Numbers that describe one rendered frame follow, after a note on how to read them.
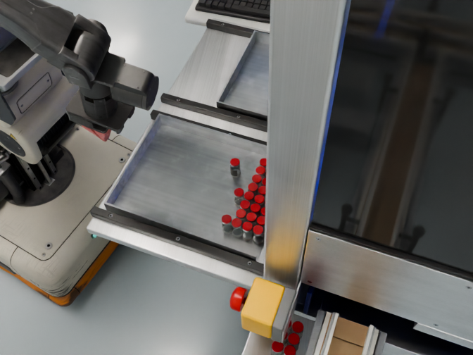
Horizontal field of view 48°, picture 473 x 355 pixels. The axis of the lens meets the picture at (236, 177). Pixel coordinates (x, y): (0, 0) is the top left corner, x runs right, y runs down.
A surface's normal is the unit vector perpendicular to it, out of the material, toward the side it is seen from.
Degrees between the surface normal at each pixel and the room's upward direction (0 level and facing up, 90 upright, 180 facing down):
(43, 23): 48
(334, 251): 90
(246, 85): 0
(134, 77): 20
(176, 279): 0
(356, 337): 0
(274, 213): 90
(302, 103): 90
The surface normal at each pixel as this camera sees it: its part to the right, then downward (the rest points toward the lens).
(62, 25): 0.60, -0.04
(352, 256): -0.37, 0.78
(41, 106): 0.09, -0.49
